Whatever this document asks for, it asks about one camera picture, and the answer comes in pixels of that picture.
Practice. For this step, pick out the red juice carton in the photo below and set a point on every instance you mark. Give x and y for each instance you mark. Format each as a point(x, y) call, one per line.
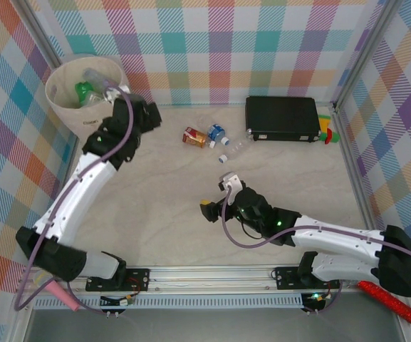
point(192, 137)

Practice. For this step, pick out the crushed green bottle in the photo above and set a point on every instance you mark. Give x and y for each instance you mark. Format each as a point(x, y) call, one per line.
point(82, 90)

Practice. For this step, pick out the blue label bottle white cap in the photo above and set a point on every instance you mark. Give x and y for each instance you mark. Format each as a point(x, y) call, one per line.
point(215, 132)

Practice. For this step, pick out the large clear bottle white cap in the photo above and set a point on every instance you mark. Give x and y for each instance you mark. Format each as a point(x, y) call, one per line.
point(237, 147)

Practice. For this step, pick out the clear bottle pink label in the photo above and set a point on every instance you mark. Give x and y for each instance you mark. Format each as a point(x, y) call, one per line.
point(96, 76)

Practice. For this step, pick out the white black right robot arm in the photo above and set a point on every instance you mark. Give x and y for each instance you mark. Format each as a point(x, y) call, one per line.
point(333, 237)

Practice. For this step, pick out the beige waste bin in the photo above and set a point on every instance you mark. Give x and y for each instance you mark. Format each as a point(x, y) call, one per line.
point(66, 117)

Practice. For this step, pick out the black hard case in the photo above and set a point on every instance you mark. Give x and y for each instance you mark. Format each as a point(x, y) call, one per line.
point(280, 117)

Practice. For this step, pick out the yellow green red toy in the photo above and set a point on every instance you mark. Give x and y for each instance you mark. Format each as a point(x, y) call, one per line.
point(328, 133)

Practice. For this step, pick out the pink marker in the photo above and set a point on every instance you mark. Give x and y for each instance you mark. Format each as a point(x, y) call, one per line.
point(62, 295)

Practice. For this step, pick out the red glitter microphone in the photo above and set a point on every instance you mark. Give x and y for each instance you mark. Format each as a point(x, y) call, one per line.
point(394, 304)

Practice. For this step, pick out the aluminium front rail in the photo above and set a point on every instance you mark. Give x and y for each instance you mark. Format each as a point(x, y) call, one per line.
point(208, 279)

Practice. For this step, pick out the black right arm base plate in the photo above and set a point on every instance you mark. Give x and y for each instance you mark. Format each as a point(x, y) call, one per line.
point(287, 278)

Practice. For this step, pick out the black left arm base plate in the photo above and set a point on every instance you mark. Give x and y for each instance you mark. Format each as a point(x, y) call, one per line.
point(139, 279)

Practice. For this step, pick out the aluminium side rail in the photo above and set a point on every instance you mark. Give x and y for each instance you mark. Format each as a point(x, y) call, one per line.
point(358, 185)

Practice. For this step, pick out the aluminium frame post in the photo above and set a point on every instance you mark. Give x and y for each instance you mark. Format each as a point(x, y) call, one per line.
point(367, 53)
point(43, 33)

